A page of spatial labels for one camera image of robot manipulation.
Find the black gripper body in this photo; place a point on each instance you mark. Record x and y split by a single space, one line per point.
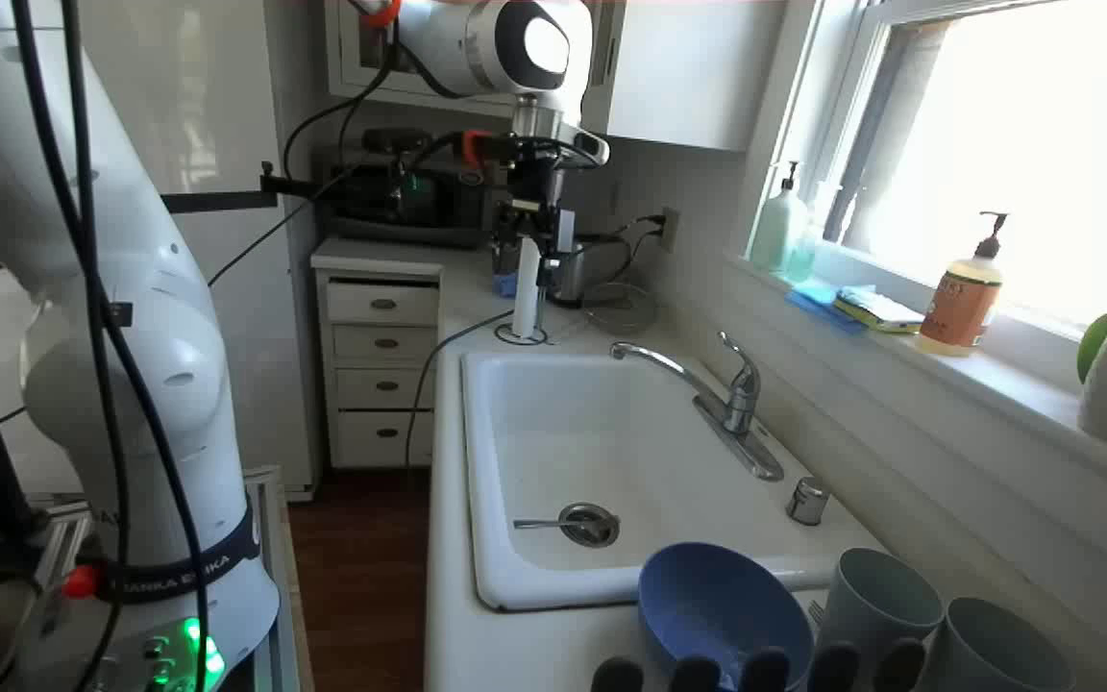
536 183

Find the blue bowl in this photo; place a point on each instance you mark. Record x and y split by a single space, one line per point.
719 605

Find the grey cup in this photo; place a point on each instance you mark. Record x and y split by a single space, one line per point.
985 647
877 600

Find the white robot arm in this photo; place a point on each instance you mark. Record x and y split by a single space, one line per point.
125 368

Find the white kitchen sink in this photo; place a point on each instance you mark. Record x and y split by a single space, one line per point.
581 467

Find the chrome sink sprayer cap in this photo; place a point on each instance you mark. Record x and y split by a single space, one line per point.
808 500

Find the steel canister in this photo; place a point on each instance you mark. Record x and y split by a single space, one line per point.
568 278

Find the black toaster oven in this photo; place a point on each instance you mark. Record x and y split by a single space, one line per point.
379 201

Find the white upper cabinet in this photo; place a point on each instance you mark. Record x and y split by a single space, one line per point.
664 69

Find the white drawer cabinet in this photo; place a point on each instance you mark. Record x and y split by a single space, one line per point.
379 321

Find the green soap dispenser bottle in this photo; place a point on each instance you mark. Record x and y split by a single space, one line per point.
778 226

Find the blue cloth on sill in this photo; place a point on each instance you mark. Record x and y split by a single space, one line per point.
812 292

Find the chrome faucet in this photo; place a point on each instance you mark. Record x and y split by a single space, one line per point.
731 413

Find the green yellow sponge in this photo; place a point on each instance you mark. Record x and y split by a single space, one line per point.
877 313

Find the orange soap dispenser bottle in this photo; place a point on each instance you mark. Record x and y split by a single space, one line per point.
967 292

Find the black dish rack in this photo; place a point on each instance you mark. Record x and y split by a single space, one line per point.
831 670

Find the wall power outlet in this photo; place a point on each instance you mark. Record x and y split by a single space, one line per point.
666 226

